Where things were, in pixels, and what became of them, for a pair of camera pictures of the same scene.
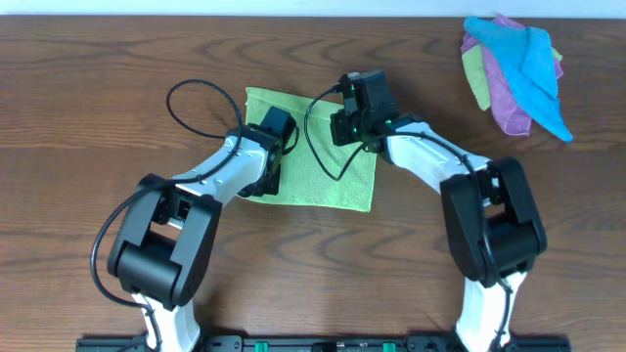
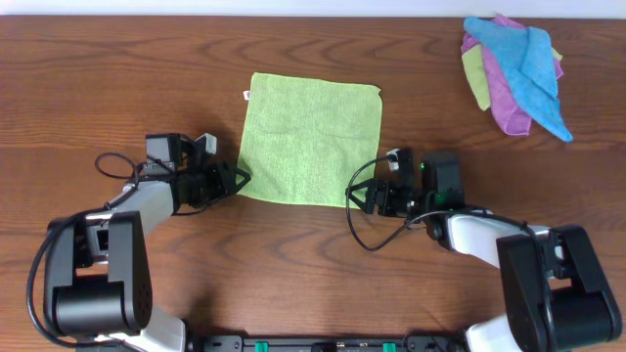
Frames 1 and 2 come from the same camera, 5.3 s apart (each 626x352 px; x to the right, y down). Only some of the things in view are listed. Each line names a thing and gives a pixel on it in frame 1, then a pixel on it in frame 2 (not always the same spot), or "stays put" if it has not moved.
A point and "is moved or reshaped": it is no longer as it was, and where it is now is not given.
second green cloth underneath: x=474 y=65 stays put
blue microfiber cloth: x=526 y=54 stays put
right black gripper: x=340 y=136 to x=377 y=189
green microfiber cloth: x=314 y=170 is moved or reshaped
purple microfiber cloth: x=505 y=104 stays put
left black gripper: x=264 y=185 to x=221 y=179
